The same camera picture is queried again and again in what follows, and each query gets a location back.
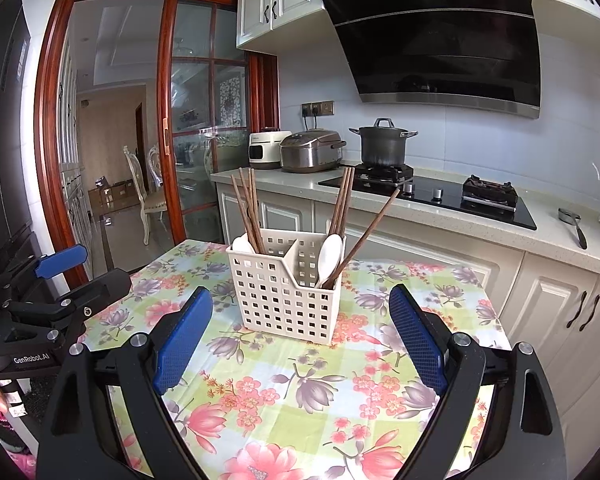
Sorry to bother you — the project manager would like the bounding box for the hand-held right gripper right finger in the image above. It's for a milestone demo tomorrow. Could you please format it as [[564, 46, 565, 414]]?
[[388, 283, 568, 480]]

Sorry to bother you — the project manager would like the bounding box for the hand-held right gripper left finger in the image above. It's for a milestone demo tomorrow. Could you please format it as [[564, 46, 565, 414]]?
[[35, 286, 215, 480]]

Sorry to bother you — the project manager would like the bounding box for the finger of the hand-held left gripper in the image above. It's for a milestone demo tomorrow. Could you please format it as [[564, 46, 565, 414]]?
[[0, 243, 89, 295], [2, 268, 133, 333]]

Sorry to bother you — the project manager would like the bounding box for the cream plastic utensil basket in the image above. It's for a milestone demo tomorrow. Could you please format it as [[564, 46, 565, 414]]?
[[226, 227, 348, 346]]

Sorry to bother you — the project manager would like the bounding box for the brown wooden chopstick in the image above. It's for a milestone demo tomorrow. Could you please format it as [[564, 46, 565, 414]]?
[[238, 167, 263, 255], [243, 175, 265, 255], [334, 166, 356, 238], [331, 166, 353, 237], [230, 174, 261, 255], [322, 187, 402, 291]]

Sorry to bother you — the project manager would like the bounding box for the floral tablecloth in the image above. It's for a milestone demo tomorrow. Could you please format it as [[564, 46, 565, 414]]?
[[80, 239, 513, 480]]

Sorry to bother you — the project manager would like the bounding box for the white tufted-back dining chair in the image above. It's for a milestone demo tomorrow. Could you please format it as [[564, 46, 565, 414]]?
[[147, 145, 163, 193]]

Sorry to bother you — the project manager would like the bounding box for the dark grey refrigerator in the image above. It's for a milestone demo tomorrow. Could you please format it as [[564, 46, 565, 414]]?
[[0, 5, 36, 261]]

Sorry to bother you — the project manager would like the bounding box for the black glass gas cooktop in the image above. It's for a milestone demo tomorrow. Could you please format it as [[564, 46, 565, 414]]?
[[318, 162, 537, 232]]

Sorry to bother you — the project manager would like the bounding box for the wooden-framed glass sliding door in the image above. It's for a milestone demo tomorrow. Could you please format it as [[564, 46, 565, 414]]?
[[156, 0, 279, 261]]

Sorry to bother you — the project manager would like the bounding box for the beige kitchen countertop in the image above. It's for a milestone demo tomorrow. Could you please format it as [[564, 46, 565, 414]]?
[[210, 162, 600, 271]]

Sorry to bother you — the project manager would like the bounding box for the small steel saucepan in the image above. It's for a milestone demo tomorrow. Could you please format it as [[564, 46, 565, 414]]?
[[558, 207, 588, 251]]

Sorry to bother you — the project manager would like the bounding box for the dark grey stockpot with lid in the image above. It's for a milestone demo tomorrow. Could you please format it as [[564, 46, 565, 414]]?
[[349, 117, 419, 168]]

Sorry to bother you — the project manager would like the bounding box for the white countertop cooker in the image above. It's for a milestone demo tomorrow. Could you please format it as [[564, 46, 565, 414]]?
[[248, 127, 292, 171]]

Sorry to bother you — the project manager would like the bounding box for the silver rice cooker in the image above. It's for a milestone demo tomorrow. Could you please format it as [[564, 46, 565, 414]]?
[[279, 129, 347, 174]]

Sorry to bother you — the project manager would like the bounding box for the black range hood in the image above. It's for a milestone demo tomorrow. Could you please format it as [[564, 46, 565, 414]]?
[[319, 0, 542, 120]]

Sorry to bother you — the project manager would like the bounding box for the red wooden door frame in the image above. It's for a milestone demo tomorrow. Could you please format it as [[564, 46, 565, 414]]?
[[32, 0, 241, 286]]

